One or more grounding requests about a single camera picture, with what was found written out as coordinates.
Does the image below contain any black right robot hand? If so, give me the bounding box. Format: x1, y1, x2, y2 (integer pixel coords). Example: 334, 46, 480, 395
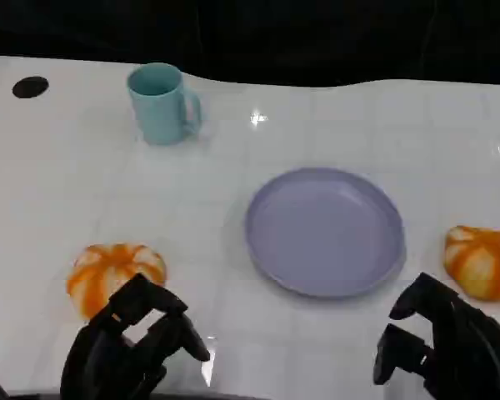
372, 272, 500, 400

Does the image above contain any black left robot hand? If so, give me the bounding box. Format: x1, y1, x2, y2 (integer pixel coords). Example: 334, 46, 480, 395
60, 272, 212, 400

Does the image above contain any orange and white bread roll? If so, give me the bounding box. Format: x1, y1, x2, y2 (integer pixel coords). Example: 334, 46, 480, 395
443, 224, 500, 302
66, 243, 168, 322

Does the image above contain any lilac plate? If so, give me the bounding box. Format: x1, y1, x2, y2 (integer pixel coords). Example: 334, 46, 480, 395
244, 167, 408, 299

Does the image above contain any pale green mug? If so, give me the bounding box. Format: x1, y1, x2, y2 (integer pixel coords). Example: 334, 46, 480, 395
127, 62, 203, 147

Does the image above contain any black table cable hole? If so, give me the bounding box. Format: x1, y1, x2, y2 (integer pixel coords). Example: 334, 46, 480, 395
12, 76, 50, 100

